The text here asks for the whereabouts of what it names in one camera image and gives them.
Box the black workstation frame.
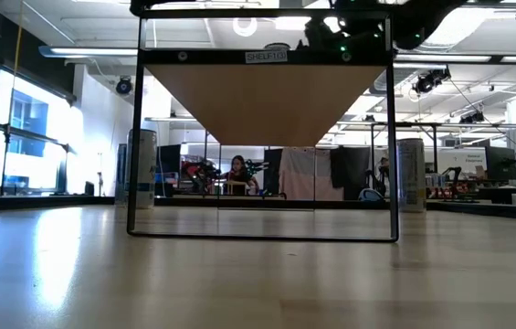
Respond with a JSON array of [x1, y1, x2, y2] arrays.
[[369, 121, 441, 189]]

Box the black track light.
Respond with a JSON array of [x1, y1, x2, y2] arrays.
[[459, 111, 486, 125]]

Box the white shelf label sticker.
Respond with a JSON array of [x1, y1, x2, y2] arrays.
[[244, 49, 289, 64]]

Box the background robot arm red base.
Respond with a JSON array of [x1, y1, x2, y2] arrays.
[[439, 166, 480, 202]]

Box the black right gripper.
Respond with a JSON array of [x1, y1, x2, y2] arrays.
[[297, 0, 398, 52]]

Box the seated person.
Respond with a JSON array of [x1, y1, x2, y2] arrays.
[[225, 154, 259, 196]]

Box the black ceiling spotlight cluster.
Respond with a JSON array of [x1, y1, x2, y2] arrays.
[[411, 67, 452, 95]]

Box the black table frame side rail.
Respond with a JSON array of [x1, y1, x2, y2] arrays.
[[0, 195, 118, 216], [425, 199, 516, 224]]

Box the black round ceiling camera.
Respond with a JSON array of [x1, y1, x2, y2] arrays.
[[114, 75, 134, 96]]

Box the white sign board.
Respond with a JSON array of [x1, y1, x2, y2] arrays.
[[437, 148, 487, 174]]

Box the black monitor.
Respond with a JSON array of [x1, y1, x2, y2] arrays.
[[484, 145, 516, 182], [156, 143, 182, 175]]

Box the blue and white round object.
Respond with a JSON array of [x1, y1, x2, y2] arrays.
[[357, 187, 384, 203]]

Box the thin tripod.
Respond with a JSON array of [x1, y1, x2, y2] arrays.
[[95, 153, 105, 197]]

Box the beige hanging cloth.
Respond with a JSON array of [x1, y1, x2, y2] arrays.
[[279, 145, 344, 201]]

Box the black table frame cross rail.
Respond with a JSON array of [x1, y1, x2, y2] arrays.
[[115, 195, 428, 211]]

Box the yellow cable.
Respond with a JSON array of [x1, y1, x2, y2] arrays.
[[9, 0, 25, 88]]

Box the wide black hanging cloth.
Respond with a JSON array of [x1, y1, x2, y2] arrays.
[[329, 145, 373, 189]]

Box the narrow black hanging cloth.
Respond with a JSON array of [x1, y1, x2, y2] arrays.
[[263, 148, 284, 196]]

